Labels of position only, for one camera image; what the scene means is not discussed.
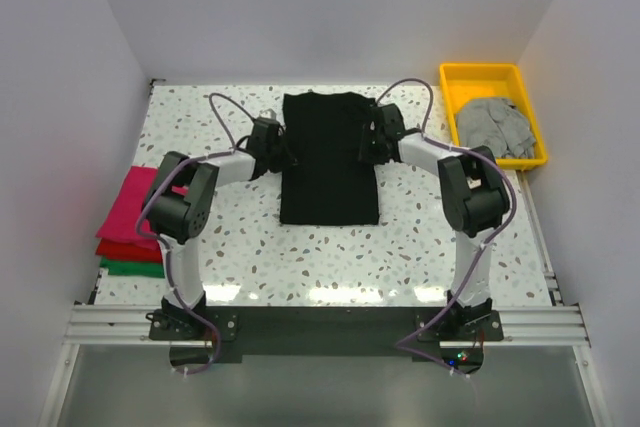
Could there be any black t shirt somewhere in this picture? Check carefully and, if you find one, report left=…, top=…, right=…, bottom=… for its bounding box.
left=280, top=92, right=380, bottom=227

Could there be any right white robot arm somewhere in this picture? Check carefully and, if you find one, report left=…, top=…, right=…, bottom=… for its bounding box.
left=359, top=104, right=517, bottom=345

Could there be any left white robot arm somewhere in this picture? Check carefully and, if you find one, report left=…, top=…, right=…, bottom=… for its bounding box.
left=135, top=117, right=296, bottom=342

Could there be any yellow plastic bin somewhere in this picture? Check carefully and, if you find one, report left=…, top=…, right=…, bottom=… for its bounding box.
left=439, top=63, right=548, bottom=171

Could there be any grey t shirt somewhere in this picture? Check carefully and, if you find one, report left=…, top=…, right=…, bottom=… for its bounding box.
left=455, top=97, right=536, bottom=159

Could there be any pink folded t shirt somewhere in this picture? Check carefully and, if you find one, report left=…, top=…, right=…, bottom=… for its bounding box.
left=96, top=166, right=160, bottom=251

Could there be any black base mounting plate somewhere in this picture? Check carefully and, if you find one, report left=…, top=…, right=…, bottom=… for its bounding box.
left=146, top=304, right=504, bottom=367

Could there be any red folded t shirt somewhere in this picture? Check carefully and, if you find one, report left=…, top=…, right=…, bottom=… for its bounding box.
left=95, top=239, right=162, bottom=264

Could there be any green folded t shirt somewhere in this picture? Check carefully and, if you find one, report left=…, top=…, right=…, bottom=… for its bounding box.
left=100, top=257, right=165, bottom=279

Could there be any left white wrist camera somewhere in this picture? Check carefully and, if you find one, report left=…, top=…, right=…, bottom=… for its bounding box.
left=259, top=109, right=278, bottom=123

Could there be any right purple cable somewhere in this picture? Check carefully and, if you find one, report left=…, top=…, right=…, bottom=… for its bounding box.
left=374, top=77, right=519, bottom=363

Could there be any purple cable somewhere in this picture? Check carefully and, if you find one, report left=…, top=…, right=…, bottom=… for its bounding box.
left=374, top=77, right=519, bottom=363
left=137, top=92, right=261, bottom=376

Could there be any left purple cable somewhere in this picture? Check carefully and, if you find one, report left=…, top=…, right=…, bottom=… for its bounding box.
left=137, top=92, right=261, bottom=376

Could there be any aluminium frame rail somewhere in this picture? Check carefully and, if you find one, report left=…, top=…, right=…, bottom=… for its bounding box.
left=62, top=169, right=594, bottom=353

